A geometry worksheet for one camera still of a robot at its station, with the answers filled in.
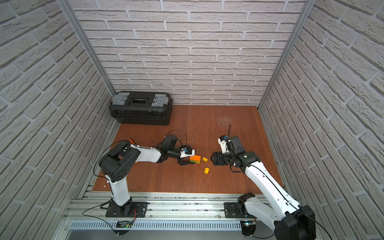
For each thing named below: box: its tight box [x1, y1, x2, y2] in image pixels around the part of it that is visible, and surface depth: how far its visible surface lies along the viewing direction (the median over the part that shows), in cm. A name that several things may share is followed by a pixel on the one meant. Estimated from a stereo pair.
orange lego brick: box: [189, 155, 202, 162], surface depth 87 cm
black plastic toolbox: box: [108, 91, 173, 126], surface depth 101 cm
